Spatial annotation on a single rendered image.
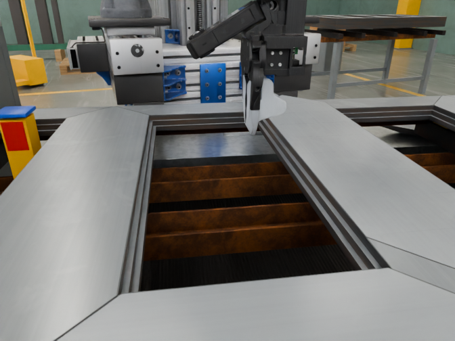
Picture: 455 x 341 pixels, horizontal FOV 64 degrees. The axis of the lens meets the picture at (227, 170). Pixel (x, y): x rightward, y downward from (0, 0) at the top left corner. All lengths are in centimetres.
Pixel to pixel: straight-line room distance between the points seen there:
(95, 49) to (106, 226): 91
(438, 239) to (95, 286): 36
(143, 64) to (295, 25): 58
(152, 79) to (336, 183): 69
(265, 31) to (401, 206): 30
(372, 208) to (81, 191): 39
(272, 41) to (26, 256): 39
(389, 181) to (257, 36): 28
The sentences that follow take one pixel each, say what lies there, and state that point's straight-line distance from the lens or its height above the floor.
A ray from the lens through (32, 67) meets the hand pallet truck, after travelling 555.
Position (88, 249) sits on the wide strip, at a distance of 42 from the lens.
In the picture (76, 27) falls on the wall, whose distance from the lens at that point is 1049.
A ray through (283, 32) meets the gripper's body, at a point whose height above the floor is 105.
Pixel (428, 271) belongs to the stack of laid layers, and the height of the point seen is 85.
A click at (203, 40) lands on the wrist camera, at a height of 104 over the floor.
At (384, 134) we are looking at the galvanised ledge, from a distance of 134.
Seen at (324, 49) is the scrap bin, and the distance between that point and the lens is 612.
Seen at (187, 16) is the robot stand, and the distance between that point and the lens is 130.
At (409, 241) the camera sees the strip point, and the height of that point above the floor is 85.
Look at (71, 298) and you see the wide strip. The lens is 37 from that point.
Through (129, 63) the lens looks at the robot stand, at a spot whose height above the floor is 93.
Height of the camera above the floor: 109
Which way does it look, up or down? 25 degrees down
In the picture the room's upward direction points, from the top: straight up
